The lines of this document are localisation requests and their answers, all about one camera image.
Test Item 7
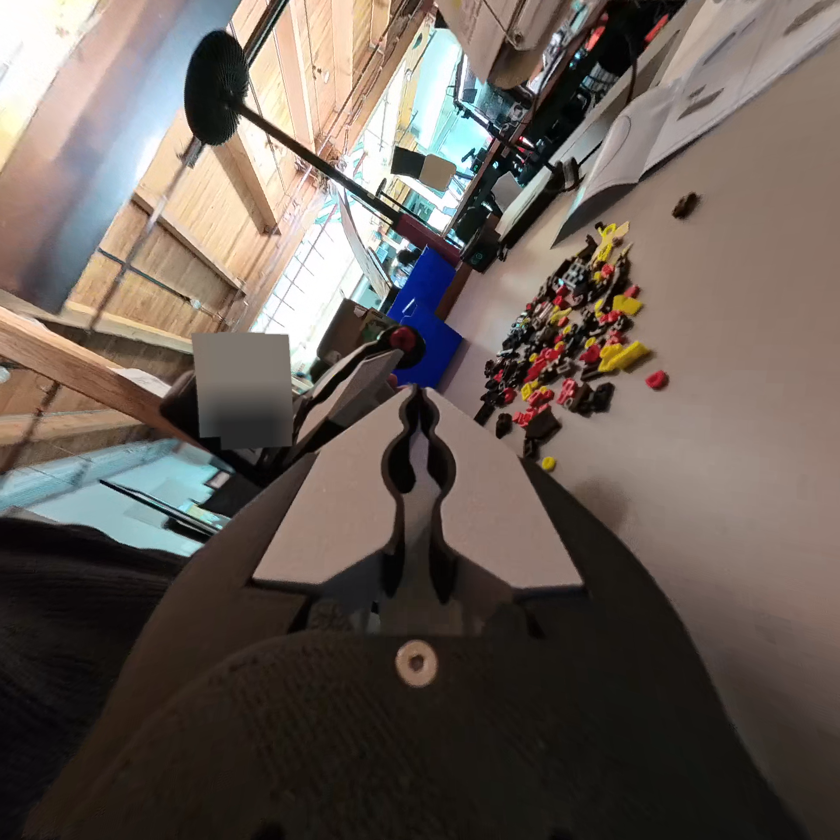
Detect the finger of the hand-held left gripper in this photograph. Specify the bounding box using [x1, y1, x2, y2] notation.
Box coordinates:
[289, 341, 389, 468]
[327, 348, 405, 429]

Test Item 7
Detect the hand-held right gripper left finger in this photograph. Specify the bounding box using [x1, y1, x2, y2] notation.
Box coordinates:
[252, 385, 421, 601]

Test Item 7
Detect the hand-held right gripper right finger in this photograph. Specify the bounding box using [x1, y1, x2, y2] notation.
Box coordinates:
[419, 386, 585, 618]

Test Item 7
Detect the black wheel with red piece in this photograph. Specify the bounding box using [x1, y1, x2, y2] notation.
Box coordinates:
[377, 325, 427, 370]

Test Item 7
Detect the pile of lego pieces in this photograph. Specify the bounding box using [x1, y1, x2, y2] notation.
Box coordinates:
[479, 220, 654, 460]

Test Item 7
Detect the lego instruction booklet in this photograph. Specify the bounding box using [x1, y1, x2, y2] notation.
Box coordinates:
[551, 0, 840, 247]

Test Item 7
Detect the blue plastic bin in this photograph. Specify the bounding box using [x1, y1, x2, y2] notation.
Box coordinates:
[387, 246, 463, 389]

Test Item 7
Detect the grey flat device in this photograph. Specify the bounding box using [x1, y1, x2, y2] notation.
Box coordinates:
[493, 66, 657, 240]

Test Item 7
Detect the person's dark sweater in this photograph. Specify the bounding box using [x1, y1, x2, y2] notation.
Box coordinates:
[0, 517, 263, 840]

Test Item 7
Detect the black round floor lamp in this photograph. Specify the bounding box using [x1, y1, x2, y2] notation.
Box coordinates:
[184, 29, 473, 263]

